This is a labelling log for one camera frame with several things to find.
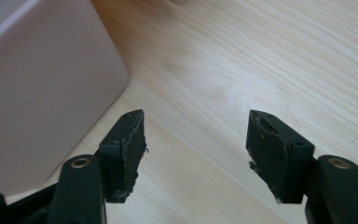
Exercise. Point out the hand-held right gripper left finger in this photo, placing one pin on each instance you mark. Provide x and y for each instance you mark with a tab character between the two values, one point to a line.
121	155

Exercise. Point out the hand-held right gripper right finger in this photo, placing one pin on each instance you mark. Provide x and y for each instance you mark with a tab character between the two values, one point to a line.
279	155

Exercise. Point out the pink storage box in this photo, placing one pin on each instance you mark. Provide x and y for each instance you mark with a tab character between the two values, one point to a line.
43	93

